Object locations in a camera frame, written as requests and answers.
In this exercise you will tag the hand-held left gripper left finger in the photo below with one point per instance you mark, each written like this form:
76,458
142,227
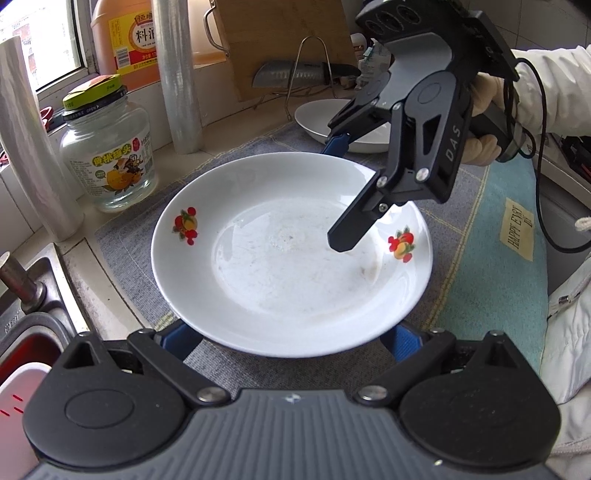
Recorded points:
178,339

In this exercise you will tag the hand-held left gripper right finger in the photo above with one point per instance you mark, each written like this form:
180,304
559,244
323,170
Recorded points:
404,341

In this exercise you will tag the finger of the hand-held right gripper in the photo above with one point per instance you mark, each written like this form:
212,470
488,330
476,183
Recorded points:
351,226
337,144

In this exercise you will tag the white floral plate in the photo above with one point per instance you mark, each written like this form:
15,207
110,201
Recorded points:
277,258
323,117

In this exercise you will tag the person's right forearm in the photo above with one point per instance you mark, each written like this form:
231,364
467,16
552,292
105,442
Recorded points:
554,87

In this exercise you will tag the person's right hand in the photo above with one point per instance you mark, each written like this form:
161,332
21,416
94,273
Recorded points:
485,92

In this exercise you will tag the plastic food bags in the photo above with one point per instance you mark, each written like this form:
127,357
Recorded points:
371,57

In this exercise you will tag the wooden cutting board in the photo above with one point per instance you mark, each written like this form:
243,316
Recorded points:
286,32

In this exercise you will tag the checked grey blue towel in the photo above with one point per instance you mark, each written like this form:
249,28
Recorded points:
485,230

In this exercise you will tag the steel sink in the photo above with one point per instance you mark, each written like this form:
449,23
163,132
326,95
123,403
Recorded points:
51,295

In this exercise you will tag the red plastic basin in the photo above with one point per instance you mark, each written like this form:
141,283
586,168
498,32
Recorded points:
25,350

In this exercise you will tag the steel soap dispenser pump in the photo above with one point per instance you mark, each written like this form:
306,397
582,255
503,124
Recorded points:
18,279

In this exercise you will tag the person's white jacket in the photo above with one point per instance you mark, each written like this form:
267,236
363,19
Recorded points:
572,369

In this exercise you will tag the clear cling film roll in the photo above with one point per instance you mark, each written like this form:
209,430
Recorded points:
178,78

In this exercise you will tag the white colander basket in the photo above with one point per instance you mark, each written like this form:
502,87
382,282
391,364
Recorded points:
21,415

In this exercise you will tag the glass jar yellow lid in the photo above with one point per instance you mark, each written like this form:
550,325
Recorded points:
108,152

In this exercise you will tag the orange cooking oil bottle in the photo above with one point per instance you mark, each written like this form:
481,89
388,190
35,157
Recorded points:
124,46

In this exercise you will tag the white plastic bag roll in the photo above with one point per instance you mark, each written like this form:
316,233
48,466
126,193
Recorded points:
32,147

